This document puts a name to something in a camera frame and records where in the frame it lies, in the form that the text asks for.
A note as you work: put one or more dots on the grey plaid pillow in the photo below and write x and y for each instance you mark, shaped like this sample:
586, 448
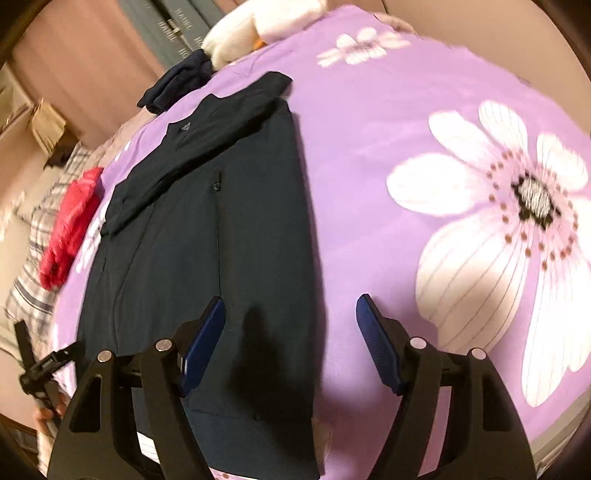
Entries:
32, 286

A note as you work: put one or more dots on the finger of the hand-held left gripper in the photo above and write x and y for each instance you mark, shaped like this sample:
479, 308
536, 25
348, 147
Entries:
69, 353
23, 341

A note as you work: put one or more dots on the purple floral blanket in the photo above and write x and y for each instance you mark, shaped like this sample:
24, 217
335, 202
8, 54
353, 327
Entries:
369, 138

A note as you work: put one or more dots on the grey-green printed curtain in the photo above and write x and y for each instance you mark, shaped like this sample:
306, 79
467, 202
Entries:
161, 23

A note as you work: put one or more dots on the red puffer jacket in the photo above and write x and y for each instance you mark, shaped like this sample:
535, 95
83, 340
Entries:
69, 230

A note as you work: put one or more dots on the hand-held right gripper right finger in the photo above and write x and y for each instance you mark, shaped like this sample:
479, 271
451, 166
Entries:
378, 341

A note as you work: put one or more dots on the folded navy clothes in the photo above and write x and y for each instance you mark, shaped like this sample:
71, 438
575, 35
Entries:
175, 83

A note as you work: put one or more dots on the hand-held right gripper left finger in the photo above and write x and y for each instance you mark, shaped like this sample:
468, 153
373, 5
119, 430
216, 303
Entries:
203, 341

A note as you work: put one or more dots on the navy zip jacket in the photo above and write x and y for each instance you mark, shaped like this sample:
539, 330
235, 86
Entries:
231, 207

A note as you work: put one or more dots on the hanging tan paper bundle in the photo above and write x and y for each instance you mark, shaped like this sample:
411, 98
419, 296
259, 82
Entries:
48, 124

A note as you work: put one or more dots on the white goose plush toy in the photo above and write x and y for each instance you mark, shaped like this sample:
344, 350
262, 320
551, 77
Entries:
240, 32

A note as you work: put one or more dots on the pink curtain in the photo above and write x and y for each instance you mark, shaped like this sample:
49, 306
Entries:
92, 60

